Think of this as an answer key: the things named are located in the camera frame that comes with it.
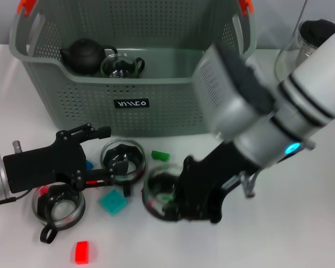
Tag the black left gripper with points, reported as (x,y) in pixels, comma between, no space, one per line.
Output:
(44,167)

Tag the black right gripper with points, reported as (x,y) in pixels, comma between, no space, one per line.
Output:
(201,190)

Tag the glass teacup with black base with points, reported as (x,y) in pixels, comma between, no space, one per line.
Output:
(61,212)
(134,156)
(156,190)
(117,68)

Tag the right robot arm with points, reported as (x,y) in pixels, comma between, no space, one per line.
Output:
(296,111)

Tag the blue square block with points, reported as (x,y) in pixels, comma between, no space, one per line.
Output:
(90,164)

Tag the teal square block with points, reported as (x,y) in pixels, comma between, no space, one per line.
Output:
(113,202)

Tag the small red block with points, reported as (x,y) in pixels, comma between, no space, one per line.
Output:
(44,190)

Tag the grey perforated storage bin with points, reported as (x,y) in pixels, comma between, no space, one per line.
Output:
(156,111)

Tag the bright red block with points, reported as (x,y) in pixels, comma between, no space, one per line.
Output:
(81,252)

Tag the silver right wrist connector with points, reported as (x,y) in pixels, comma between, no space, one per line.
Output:
(249,187)

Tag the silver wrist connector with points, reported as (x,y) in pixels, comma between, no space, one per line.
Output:
(249,187)
(16,146)

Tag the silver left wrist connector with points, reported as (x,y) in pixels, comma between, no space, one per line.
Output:
(16,146)

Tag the black clay teapot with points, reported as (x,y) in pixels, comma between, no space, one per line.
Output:
(83,57)

